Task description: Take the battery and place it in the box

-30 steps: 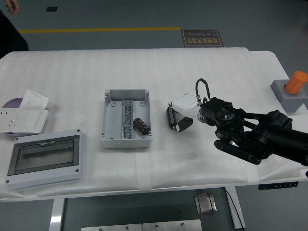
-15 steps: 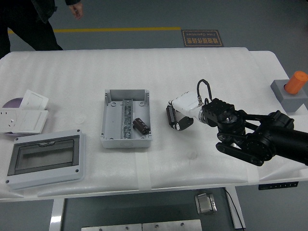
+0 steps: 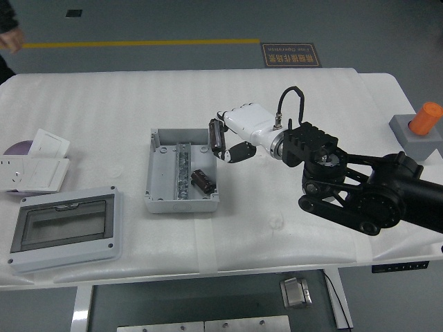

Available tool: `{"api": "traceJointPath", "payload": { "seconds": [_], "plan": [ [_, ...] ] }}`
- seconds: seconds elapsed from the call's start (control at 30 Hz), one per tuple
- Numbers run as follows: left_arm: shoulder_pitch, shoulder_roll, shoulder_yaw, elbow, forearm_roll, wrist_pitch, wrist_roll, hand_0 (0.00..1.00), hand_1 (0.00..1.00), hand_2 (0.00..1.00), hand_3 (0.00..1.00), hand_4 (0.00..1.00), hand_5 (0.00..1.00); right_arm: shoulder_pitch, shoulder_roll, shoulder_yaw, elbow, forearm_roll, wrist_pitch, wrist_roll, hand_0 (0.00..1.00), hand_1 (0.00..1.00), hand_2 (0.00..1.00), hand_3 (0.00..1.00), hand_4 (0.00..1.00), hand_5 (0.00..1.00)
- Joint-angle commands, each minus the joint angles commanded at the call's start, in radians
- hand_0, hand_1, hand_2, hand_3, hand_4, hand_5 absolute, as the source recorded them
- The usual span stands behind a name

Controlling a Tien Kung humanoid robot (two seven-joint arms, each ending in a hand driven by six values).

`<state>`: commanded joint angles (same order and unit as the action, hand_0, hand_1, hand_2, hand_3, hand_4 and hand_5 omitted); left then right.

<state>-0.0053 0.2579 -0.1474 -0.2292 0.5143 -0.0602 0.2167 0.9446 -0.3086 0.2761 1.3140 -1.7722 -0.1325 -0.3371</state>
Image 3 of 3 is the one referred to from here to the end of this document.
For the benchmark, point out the person's hand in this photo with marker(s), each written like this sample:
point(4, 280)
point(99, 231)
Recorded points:
point(12, 39)

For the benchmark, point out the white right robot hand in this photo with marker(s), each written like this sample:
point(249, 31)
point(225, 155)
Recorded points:
point(249, 122)

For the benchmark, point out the dark cylindrical battery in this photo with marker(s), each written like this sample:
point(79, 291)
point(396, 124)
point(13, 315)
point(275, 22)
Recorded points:
point(217, 134)
point(201, 180)

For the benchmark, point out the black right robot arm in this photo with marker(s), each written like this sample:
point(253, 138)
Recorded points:
point(363, 186)

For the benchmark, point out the person's forearm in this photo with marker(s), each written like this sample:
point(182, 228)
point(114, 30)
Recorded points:
point(7, 15)

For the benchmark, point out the grey open junction box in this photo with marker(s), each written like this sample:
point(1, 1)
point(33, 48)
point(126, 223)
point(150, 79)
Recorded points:
point(162, 176)

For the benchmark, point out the person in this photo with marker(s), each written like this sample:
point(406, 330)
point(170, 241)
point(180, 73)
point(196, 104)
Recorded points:
point(5, 69)

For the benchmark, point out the black floor plate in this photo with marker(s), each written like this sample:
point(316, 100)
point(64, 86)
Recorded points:
point(73, 13)

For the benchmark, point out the black floor sign orange text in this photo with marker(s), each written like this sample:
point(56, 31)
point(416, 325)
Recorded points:
point(290, 55)

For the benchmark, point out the purple disc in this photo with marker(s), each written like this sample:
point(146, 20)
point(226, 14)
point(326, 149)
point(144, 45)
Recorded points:
point(19, 148)

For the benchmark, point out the white foam mat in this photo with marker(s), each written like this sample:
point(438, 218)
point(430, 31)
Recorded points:
point(104, 103)

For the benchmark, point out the white tape strip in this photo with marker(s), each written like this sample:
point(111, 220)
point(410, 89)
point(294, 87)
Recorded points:
point(206, 245)

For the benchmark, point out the grey block holder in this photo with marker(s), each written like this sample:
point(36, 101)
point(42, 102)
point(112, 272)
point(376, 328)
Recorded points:
point(415, 145)

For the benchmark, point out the orange cylinder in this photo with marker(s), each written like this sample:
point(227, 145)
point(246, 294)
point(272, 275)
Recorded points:
point(424, 119)

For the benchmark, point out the silver metal pedal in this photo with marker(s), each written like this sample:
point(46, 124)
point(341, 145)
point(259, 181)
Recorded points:
point(294, 294)

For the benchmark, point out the white table leg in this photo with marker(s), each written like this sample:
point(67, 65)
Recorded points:
point(81, 309)
point(342, 294)

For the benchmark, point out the grey metal plate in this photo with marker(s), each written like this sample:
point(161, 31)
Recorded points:
point(247, 325)
point(159, 327)

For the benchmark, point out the black table control panel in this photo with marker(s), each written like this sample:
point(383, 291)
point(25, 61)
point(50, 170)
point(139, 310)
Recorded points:
point(399, 267)

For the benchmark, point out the metal terminal rail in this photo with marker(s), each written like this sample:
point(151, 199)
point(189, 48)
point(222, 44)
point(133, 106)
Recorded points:
point(183, 173)

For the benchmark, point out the white square switch plate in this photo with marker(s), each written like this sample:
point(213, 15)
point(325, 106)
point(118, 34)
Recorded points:
point(48, 143)

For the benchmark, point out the white wall socket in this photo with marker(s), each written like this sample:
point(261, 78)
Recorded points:
point(12, 173)

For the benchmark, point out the white flat switch panel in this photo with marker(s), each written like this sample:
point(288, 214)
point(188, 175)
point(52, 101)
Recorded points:
point(45, 174)

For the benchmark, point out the grey enclosure cover dark window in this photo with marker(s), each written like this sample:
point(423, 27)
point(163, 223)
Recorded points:
point(65, 224)

